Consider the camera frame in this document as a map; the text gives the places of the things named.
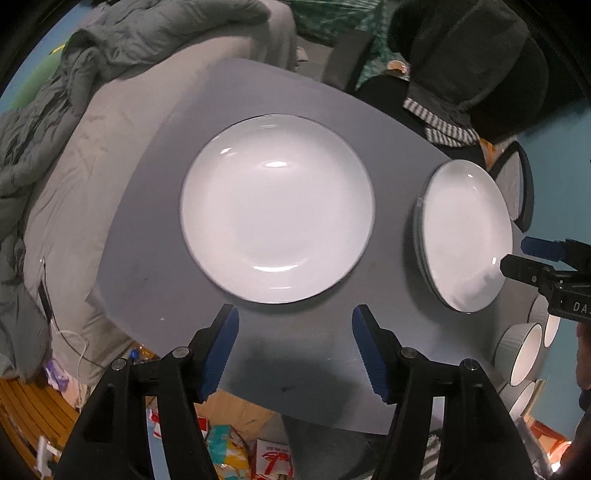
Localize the red white bag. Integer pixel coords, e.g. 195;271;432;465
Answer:
255;438;295;477

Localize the dark grey jacket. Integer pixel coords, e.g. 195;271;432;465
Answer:
390;0;532;125

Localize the stack of white plates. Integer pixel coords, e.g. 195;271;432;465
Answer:
421;159;515;315

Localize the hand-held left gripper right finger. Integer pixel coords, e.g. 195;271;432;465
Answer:
352;305;532;480

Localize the green pillow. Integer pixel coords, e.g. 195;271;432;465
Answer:
9;41;75;112

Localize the black white striped cloth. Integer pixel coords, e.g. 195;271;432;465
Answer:
403;96;482;149

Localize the person's right forearm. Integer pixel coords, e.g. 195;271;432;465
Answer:
574;320;591;409

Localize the grey table mat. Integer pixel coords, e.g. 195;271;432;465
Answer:
18;0;305;370

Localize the teal patterned cloth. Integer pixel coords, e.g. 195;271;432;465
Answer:
295;0;402;81

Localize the orange wooden furniture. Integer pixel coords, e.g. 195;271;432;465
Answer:
531;415;575;469

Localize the red white packet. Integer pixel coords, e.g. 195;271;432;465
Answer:
147;406;208;444

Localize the dark grey object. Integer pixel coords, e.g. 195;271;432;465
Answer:
281;413;393;480

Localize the grey white striped cloth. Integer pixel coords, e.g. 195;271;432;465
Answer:
404;431;446;480

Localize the wooden slatted board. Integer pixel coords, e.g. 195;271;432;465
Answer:
0;376;81;480

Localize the grey-green quilted blanket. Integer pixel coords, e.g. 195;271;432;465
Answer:
0;0;296;386

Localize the colourful snack bag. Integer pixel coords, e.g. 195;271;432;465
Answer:
205;424;254;480

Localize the white plate dark rim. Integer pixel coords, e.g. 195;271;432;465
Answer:
417;194;455;306
413;196;451;302
179;114;376;305

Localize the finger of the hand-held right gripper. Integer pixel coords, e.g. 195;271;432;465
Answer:
522;236;567;262
500;253;556;295

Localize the purple packet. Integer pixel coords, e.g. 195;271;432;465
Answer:
42;360;71;393

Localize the black office chair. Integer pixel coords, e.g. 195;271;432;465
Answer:
355;0;552;169

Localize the orange packet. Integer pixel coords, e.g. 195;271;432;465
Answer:
479;137;498;169

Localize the white cable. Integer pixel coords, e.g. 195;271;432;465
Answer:
48;325;109;372

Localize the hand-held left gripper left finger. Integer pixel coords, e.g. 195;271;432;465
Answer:
54;304;240;480

